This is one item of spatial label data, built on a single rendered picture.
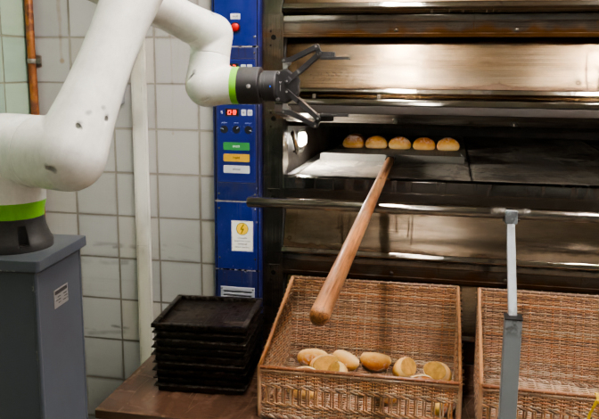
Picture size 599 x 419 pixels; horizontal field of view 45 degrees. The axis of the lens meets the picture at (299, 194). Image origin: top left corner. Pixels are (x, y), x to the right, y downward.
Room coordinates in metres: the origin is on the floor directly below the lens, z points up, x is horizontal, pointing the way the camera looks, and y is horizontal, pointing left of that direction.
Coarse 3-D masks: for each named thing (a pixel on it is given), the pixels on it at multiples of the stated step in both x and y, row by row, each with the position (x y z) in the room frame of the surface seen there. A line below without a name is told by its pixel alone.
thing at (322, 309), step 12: (384, 168) 2.35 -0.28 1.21; (384, 180) 2.17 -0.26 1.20; (372, 192) 1.92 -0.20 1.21; (372, 204) 1.77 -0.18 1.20; (360, 216) 1.61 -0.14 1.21; (360, 228) 1.50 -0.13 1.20; (348, 240) 1.39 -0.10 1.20; (360, 240) 1.44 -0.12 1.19; (348, 252) 1.29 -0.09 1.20; (336, 264) 1.22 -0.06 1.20; (348, 264) 1.24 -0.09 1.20; (336, 276) 1.14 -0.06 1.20; (324, 288) 1.08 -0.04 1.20; (336, 288) 1.09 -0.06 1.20; (324, 300) 1.02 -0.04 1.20; (336, 300) 1.07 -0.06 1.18; (312, 312) 0.99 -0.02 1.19; (324, 312) 0.99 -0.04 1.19; (324, 324) 0.99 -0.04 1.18
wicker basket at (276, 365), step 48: (288, 288) 2.25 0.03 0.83; (384, 288) 2.26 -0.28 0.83; (432, 288) 2.24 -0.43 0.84; (288, 336) 2.23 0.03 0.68; (336, 336) 2.24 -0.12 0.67; (384, 336) 2.22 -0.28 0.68; (432, 336) 2.20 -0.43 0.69; (288, 384) 1.85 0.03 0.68; (336, 384) 1.83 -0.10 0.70; (384, 384) 1.81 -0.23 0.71; (432, 384) 1.78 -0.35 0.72
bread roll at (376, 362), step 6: (366, 354) 2.16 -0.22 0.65; (372, 354) 2.16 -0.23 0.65; (378, 354) 2.15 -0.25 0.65; (384, 354) 2.16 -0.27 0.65; (366, 360) 2.15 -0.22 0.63; (372, 360) 2.14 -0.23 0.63; (378, 360) 2.14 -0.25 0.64; (384, 360) 2.14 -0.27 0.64; (390, 360) 2.16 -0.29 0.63; (366, 366) 2.15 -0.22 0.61; (372, 366) 2.14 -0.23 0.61; (378, 366) 2.14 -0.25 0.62; (384, 366) 2.14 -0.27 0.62; (378, 372) 2.15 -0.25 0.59
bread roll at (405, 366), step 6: (402, 360) 2.10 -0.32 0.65; (408, 360) 2.12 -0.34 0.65; (396, 366) 2.08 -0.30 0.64; (402, 366) 2.08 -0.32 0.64; (408, 366) 2.10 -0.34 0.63; (414, 366) 2.12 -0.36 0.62; (396, 372) 2.07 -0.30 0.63; (402, 372) 2.07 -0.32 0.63; (408, 372) 2.08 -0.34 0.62; (414, 372) 2.10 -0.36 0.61
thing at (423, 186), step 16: (288, 176) 2.38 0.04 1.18; (304, 176) 2.38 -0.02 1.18; (320, 176) 2.38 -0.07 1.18; (336, 176) 2.39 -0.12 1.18; (384, 192) 2.30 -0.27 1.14; (400, 192) 2.29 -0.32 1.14; (416, 192) 2.28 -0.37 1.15; (432, 192) 2.27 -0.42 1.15; (448, 192) 2.26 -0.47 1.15; (464, 192) 2.25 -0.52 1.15; (480, 192) 2.24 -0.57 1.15; (496, 192) 2.23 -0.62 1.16; (512, 192) 2.22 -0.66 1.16; (528, 192) 2.21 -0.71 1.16; (544, 192) 2.20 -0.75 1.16; (560, 192) 2.19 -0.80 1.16; (576, 192) 2.18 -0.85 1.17; (592, 192) 2.17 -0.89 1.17
